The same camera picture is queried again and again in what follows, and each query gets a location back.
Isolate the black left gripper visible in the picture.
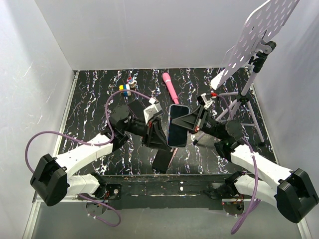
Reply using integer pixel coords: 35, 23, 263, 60
123, 116, 172, 150

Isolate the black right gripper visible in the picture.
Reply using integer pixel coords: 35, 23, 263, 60
169, 105, 224, 141

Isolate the black smartphone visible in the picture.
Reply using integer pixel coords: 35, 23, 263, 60
128, 100, 145, 119

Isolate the pink phone case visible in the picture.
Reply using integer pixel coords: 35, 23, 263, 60
168, 148, 178, 167

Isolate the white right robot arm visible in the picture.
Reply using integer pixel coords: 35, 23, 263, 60
171, 106, 319, 223

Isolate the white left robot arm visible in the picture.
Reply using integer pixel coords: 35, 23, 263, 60
30, 104, 174, 206

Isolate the dark phone blue case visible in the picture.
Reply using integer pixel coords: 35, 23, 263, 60
166, 104, 189, 147

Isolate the pink cylindrical wand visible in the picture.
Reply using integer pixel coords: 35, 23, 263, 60
162, 72, 179, 104

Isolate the colourful toy block stack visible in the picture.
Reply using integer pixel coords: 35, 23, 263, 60
119, 84, 131, 97

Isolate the small toy figure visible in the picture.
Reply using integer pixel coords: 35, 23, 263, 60
127, 77, 137, 88

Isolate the purple music stand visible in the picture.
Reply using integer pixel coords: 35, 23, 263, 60
210, 0, 299, 143

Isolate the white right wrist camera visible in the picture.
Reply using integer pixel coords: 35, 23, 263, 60
197, 93, 218, 110

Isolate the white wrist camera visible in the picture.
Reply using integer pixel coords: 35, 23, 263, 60
197, 93, 218, 110
143, 97, 163, 123

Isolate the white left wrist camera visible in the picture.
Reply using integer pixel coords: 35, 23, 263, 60
143, 97, 163, 123

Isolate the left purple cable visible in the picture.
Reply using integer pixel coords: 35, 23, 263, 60
24, 89, 157, 227

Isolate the aluminium frame rail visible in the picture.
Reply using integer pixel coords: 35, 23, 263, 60
22, 71, 79, 239

